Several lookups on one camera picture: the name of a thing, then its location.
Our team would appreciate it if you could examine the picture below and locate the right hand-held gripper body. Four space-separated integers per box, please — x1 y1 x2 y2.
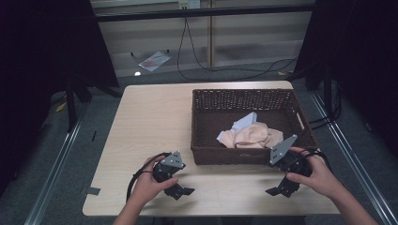
268 134 314 192

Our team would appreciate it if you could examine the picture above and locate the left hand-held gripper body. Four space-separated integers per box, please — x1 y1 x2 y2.
152 150 188 195

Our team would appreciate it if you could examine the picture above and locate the person's left hand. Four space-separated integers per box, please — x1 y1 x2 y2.
132 155 179 208

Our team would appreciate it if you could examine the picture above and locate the person's right hand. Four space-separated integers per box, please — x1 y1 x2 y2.
285 146 344 200

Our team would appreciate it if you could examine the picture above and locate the peach cloth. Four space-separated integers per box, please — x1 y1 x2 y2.
219 121 284 150

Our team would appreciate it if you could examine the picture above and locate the brown wicker basket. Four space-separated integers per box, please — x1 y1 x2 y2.
190 88 320 166

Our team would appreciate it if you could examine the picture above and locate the light blue cloth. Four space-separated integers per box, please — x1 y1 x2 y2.
216 111 259 143

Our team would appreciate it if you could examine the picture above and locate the black metal stand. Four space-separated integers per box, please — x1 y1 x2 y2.
63 73 92 134
286 60 343 126

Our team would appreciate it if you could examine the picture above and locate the grey tape strip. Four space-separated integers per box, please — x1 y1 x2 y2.
84 186 101 197

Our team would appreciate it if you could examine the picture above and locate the white and red paper sheet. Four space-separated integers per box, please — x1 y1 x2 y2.
138 51 173 73

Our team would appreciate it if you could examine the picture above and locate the dark curtain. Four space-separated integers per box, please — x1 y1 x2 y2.
0 0 120 196
293 0 398 158

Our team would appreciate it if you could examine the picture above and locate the yellow tape strip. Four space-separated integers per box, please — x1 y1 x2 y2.
54 100 69 113

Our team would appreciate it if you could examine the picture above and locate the black horizontal bar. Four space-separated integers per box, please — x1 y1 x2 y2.
95 3 315 23

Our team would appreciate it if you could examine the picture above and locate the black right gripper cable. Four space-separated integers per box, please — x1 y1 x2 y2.
294 148 333 173

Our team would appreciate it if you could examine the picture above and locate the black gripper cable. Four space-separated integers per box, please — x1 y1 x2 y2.
294 148 333 173
125 151 173 203

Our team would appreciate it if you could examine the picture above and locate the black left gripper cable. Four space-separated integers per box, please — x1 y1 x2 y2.
125 151 173 203

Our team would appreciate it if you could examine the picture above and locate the aluminium floor rail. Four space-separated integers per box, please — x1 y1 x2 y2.
23 116 85 225
309 91 398 225

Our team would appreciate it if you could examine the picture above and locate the long black floor cable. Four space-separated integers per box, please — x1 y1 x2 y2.
176 17 299 82

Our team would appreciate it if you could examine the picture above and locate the wooden wall post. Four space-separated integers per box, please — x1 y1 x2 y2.
207 0 218 68

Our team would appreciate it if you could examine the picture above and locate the white wall socket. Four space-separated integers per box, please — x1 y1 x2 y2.
177 0 202 10

